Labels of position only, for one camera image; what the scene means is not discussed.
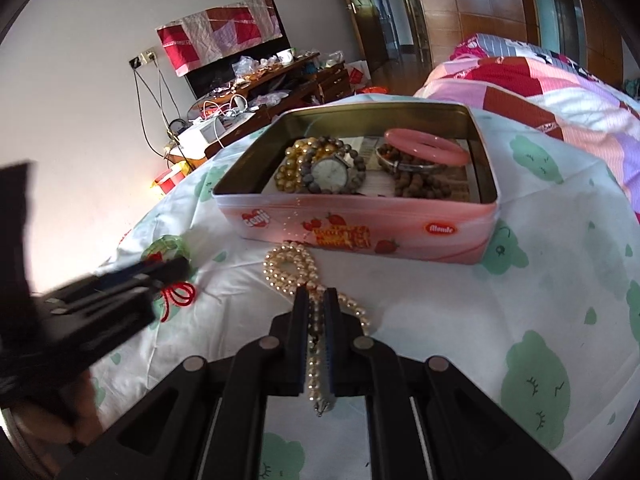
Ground wooden wardrobe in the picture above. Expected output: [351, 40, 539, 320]
[407, 0, 626, 78]

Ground person's left hand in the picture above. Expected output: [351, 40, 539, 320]
[15, 374, 103, 446]

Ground red knotted cord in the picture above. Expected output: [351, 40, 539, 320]
[159, 280, 197, 322]

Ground pink bangle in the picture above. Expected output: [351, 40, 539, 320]
[384, 128, 472, 167]

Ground pink tin box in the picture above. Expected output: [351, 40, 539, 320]
[211, 101, 501, 266]

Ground white red shopping bag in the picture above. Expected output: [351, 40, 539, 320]
[347, 61, 372, 87]

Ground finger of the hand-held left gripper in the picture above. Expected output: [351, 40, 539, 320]
[65, 257, 190, 295]
[42, 287, 168, 333]

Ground green jade bangle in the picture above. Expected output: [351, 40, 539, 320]
[141, 234, 192, 273]

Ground pearl necklace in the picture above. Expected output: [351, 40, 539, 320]
[263, 241, 372, 417]

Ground wooden door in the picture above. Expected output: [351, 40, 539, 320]
[332, 0, 383, 78]

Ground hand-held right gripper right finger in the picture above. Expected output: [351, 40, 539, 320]
[322, 287, 573, 480]

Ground gold bead bracelet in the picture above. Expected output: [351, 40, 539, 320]
[272, 137, 321, 193]

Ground floral pillow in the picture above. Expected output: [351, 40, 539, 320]
[450, 33, 601, 78]

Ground white box device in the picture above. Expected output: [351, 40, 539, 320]
[177, 119, 231, 152]

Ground silver bangle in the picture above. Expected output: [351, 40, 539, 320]
[375, 147, 451, 174]

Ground grey bead bracelet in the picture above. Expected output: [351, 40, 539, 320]
[299, 135, 368, 195]

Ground red patchwork cloth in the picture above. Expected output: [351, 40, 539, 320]
[156, 0, 283, 78]

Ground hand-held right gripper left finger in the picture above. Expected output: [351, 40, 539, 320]
[55, 287, 310, 480]

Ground wooden tv cabinet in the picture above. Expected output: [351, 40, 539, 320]
[165, 57, 351, 171]

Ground pink patchwork quilt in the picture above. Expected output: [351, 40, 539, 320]
[414, 55, 640, 221]

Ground green print tablecloth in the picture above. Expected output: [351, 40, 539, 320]
[90, 92, 640, 480]

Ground brown wooden bead bracelet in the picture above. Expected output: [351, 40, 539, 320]
[376, 142, 471, 199]

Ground silver wristwatch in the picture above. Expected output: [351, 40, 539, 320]
[310, 155, 354, 194]

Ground black television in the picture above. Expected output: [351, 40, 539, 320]
[184, 35, 292, 102]

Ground black hanging cables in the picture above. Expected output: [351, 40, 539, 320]
[132, 62, 185, 157]

